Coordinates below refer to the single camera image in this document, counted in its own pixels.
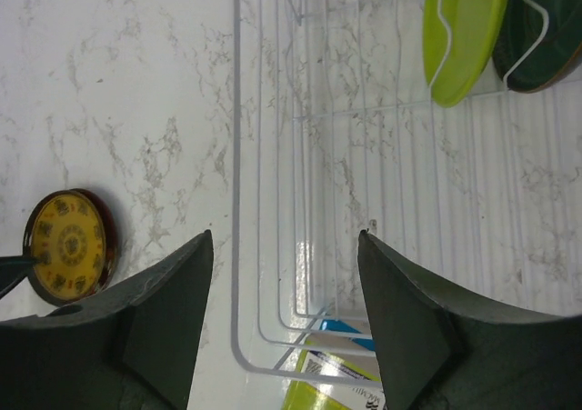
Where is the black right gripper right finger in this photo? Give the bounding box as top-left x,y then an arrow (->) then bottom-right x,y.
357,232 -> 581,409

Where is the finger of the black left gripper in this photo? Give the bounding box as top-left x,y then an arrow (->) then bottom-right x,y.
0,255 -> 37,298

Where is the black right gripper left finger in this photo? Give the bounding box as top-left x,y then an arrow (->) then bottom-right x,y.
1,231 -> 214,409

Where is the yellow brown patterned plate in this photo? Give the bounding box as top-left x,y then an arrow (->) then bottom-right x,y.
23,188 -> 119,306

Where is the lime green plate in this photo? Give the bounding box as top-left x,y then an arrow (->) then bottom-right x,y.
422,0 -> 508,108

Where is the green cover book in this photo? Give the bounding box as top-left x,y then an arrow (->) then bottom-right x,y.
283,319 -> 387,409

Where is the dark green plate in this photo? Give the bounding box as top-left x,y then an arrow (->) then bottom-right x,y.
493,0 -> 581,93

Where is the white wire dish rack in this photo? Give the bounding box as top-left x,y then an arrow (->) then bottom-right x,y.
230,0 -> 581,380

